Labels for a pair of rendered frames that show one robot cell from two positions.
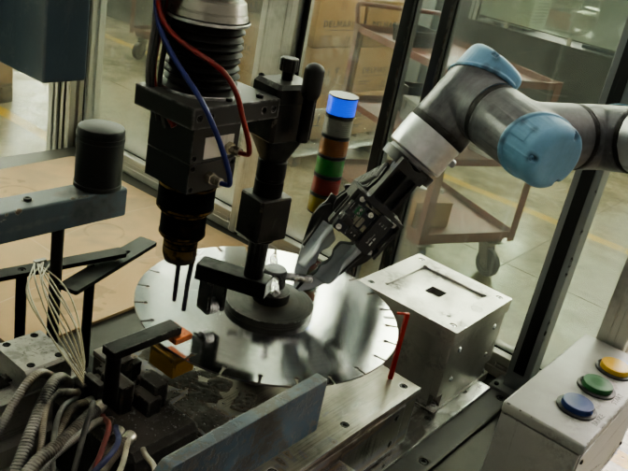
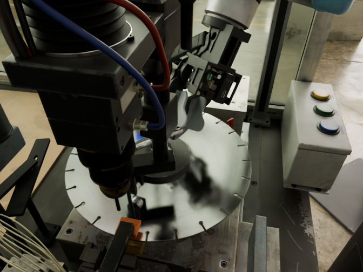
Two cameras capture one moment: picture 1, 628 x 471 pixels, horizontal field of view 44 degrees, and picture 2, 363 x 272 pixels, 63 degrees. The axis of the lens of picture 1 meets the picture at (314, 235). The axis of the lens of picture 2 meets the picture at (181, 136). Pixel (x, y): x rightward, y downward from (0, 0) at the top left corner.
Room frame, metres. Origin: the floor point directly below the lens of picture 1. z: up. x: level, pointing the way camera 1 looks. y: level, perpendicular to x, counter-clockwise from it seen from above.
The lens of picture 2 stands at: (0.49, 0.15, 1.33)
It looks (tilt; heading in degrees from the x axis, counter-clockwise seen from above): 41 degrees down; 337
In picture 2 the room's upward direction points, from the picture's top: straight up
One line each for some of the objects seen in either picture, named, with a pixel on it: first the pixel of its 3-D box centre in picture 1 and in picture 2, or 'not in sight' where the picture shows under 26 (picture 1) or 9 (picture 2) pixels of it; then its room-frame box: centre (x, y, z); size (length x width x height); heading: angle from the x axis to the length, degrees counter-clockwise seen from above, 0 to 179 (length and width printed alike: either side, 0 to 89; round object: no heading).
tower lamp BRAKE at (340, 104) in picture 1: (342, 105); not in sight; (1.15, 0.00, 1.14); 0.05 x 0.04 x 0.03; 55
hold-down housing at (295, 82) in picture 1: (274, 152); (154, 64); (0.78, 0.06, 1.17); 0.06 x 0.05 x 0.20; 136
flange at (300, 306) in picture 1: (270, 297); (159, 152); (0.85, 0.04, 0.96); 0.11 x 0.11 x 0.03
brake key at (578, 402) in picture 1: (576, 407); (328, 128); (0.84, -0.37, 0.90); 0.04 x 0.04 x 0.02
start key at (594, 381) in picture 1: (595, 388); (323, 110); (0.90, -0.41, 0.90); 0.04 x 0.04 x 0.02
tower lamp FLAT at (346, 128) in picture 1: (337, 124); not in sight; (1.15, 0.00, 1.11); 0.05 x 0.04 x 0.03; 55
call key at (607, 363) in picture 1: (613, 370); (320, 95); (0.96, -0.45, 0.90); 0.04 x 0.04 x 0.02
